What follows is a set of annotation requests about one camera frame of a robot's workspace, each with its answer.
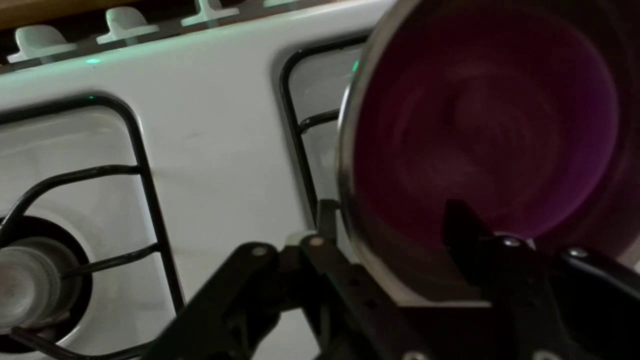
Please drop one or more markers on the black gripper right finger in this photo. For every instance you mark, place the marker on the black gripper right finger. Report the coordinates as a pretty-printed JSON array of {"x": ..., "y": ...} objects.
[{"x": 546, "y": 306}]

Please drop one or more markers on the black stove grate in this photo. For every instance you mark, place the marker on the black stove grate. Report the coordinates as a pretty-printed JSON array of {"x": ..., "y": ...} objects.
[
  {"x": 290, "y": 107},
  {"x": 142, "y": 172}
]

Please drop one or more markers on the silver metal bowl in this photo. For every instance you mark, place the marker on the silver metal bowl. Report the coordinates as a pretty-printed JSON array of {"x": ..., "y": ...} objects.
[{"x": 345, "y": 153}]

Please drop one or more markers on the white gas stove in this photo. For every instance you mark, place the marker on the white gas stove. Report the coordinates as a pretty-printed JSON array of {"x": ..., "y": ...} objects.
[{"x": 220, "y": 133}]

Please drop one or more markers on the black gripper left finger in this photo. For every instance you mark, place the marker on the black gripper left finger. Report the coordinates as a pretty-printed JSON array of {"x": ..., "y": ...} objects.
[{"x": 280, "y": 306}]

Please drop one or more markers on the white stove knob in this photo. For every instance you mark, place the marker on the white stove knob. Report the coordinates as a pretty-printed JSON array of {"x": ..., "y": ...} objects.
[
  {"x": 128, "y": 24},
  {"x": 41, "y": 42},
  {"x": 211, "y": 12}
]

